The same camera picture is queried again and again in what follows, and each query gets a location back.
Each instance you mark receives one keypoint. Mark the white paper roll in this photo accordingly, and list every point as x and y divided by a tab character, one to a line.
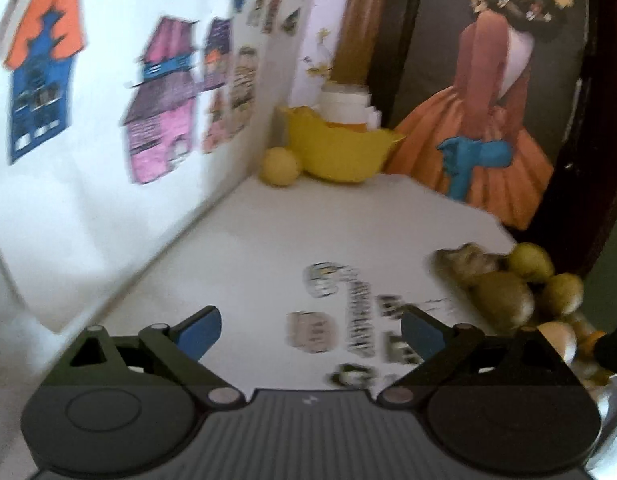
373	116

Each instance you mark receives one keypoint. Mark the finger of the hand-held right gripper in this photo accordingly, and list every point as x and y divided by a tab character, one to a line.
613	355

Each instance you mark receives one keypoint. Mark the yellow green mango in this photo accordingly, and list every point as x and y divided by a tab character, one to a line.
563	292
530	262

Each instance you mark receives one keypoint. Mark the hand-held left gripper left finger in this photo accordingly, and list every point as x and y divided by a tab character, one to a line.
203	332

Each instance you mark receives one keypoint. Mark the yellow plastic bowl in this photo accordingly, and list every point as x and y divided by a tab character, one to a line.
338	155

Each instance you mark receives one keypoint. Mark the coloured houses drawing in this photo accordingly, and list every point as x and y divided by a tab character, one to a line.
103	160

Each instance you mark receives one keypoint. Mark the small orange kumquat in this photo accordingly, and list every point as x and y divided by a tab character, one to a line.
594	336

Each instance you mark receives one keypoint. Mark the pale striped pepino melon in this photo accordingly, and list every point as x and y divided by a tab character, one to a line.
558	340

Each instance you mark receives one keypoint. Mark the white lidded jar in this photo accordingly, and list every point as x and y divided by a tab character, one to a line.
343	102

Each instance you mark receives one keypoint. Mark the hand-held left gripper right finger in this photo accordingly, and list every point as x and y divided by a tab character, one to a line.
423	332

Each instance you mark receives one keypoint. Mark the orange dress wall poster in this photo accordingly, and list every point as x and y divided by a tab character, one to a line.
488	125

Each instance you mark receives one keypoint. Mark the round yellow fruit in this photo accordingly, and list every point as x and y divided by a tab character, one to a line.
280	166

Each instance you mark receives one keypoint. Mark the dried flower sprig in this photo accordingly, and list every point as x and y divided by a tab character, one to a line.
319	67

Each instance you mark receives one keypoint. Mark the wooden door frame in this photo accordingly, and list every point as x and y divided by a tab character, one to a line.
358	20

